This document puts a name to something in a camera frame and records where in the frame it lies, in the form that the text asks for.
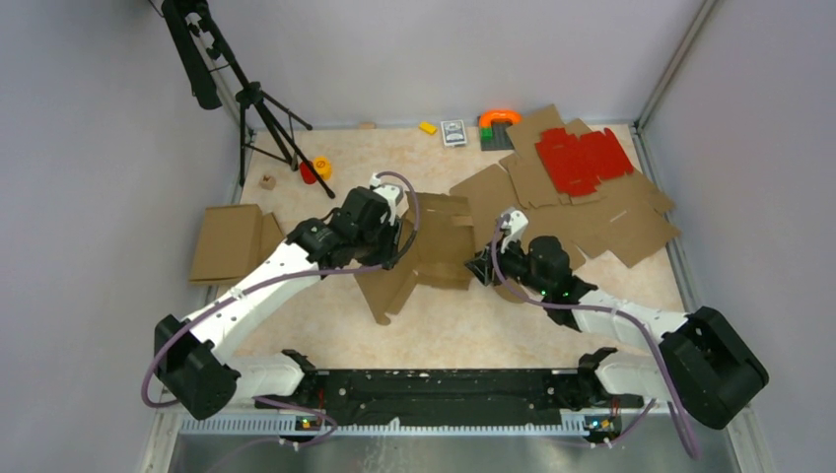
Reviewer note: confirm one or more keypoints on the red flat cardboard blank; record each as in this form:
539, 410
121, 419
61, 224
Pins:
577, 165

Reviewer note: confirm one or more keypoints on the orange horseshoe toy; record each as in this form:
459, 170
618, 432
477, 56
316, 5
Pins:
489, 117

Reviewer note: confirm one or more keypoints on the yellow small block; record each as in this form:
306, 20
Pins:
428, 128

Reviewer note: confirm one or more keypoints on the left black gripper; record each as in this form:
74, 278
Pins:
391, 234

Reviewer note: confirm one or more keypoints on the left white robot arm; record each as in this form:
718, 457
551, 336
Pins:
194, 354

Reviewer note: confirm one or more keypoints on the playing card deck box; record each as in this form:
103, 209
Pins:
453, 133

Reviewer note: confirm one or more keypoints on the grey lego base plate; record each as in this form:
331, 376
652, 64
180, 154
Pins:
501, 140

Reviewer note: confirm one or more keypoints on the small brown cardboard blank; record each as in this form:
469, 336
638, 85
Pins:
534, 187

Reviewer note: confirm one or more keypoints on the brown cardboard box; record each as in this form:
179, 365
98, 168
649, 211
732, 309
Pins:
444, 242
232, 242

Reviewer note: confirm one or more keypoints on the small wooden cube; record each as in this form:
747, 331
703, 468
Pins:
267, 182

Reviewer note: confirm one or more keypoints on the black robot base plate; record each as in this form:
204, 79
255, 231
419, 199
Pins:
492, 398

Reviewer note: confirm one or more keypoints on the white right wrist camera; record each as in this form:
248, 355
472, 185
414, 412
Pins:
513, 223

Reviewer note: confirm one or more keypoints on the large brown cardboard sheet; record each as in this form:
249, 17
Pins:
617, 243

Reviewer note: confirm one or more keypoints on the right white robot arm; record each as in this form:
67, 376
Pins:
695, 362

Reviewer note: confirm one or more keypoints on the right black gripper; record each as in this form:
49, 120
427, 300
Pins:
482, 267

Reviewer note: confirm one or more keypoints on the red round toy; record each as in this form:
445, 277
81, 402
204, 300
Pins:
308, 176

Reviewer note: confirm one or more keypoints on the folded brown cardboard box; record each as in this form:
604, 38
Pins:
232, 242

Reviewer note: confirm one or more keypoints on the black camera tripod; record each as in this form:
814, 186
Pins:
217, 79

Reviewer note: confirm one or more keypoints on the yellow round toy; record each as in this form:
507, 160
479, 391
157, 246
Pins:
323, 167

